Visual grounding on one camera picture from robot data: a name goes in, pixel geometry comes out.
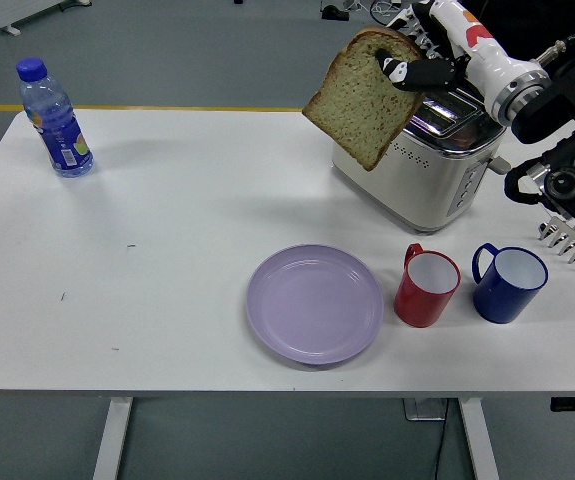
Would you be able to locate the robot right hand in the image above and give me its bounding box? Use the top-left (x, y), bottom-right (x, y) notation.
top-left (373, 0), bottom-right (539, 104)

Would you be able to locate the bread slice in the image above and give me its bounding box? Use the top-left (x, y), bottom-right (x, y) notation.
top-left (301, 26), bottom-right (427, 173)

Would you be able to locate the purple plate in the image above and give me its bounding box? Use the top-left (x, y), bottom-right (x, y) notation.
top-left (245, 243), bottom-right (385, 367)

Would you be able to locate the person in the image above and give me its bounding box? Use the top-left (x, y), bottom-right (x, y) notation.
top-left (459, 0), bottom-right (575, 60)

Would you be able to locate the black device on floor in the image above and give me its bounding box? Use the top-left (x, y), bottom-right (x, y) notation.
top-left (319, 3), bottom-right (351, 22)

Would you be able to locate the cream and chrome toaster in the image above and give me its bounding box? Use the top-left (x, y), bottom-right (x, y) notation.
top-left (330, 74), bottom-right (512, 235)

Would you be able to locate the metal toast rack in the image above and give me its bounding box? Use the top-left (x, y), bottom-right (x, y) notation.
top-left (537, 214), bottom-right (575, 274)

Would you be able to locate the blue mug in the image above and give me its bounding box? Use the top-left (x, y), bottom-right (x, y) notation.
top-left (470, 242), bottom-right (550, 325)

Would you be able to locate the red mug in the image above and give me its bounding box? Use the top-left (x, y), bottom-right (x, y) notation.
top-left (392, 242), bottom-right (462, 329)

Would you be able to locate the white table leg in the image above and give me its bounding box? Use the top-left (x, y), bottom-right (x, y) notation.
top-left (91, 397), bottom-right (134, 480)
top-left (456, 398), bottom-right (501, 480)

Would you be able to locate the clear water bottle blue label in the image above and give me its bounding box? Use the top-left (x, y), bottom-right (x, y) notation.
top-left (14, 57), bottom-right (95, 180)

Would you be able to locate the white floor unit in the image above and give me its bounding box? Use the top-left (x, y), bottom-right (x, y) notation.
top-left (0, 0), bottom-right (93, 37)

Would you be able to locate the white floor cable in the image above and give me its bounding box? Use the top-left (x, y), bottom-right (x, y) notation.
top-left (369, 0), bottom-right (406, 19)

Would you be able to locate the clear bracket under table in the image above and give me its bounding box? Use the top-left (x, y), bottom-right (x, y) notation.
top-left (402, 398), bottom-right (449, 422)

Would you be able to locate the black cable under table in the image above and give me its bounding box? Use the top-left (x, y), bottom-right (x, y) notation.
top-left (433, 399), bottom-right (451, 480)

